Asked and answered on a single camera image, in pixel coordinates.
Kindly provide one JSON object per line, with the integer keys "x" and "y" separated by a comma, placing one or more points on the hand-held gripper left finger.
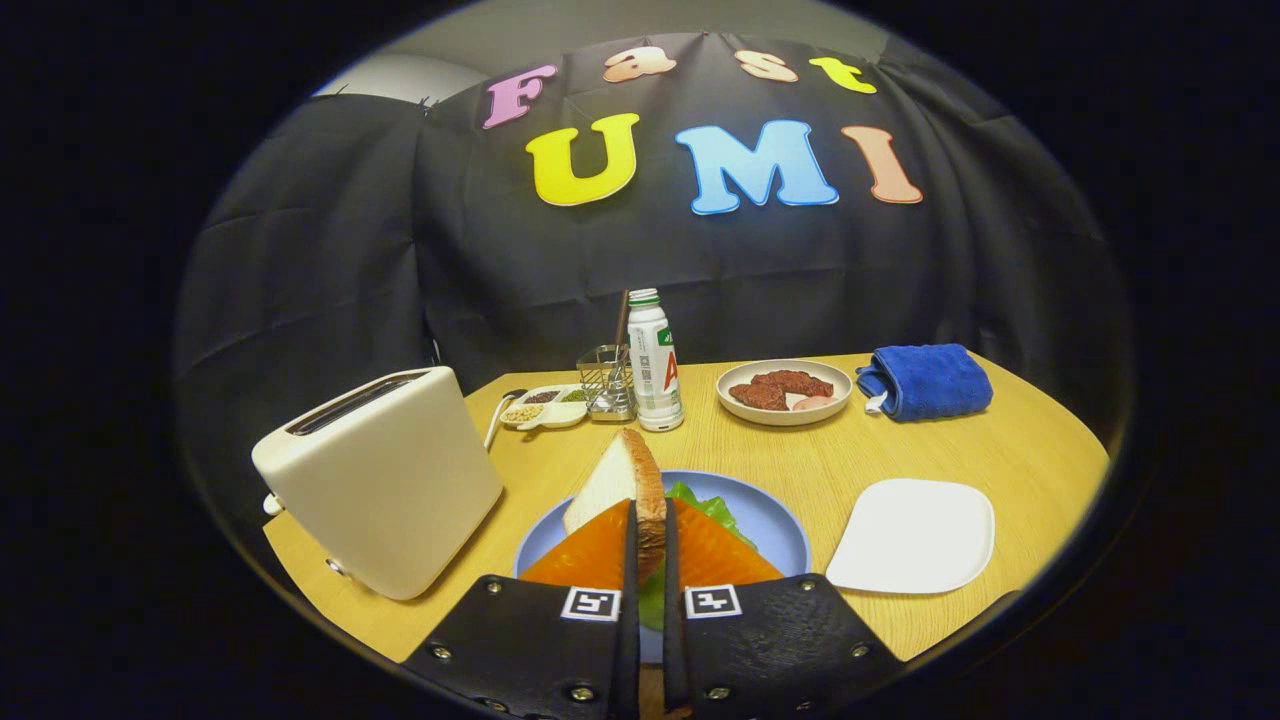
{"x": 630, "y": 650}

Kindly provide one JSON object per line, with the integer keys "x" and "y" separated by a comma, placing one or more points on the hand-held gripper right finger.
{"x": 673, "y": 650}

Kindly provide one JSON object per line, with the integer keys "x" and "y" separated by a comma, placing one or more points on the green lettuce leaf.
{"x": 715, "y": 510}

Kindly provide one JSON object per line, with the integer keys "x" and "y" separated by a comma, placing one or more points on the toasted bread slice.
{"x": 620, "y": 480}

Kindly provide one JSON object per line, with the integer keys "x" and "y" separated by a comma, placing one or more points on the blue plate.
{"x": 775, "y": 530}

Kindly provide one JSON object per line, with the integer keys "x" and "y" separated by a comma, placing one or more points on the beige round plate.
{"x": 740, "y": 412}

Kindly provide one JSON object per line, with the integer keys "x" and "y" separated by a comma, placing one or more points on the white sectioned condiment dish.
{"x": 540, "y": 410}

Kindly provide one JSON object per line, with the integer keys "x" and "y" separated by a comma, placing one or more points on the white square plate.
{"x": 910, "y": 540}

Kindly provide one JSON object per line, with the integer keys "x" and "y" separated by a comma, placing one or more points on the brown meat patty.
{"x": 758, "y": 396}
{"x": 800, "y": 384}

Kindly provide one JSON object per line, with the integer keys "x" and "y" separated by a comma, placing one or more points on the white drink bottle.
{"x": 655, "y": 370}

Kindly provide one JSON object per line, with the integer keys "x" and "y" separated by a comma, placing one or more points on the small pink ham slice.
{"x": 815, "y": 402}

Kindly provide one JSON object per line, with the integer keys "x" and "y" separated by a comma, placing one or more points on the white toaster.
{"x": 390, "y": 490}

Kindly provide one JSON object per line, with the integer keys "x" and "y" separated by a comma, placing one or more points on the folded blue towel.
{"x": 930, "y": 385}

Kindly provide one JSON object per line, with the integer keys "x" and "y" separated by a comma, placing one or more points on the black backdrop cloth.
{"x": 400, "y": 250}

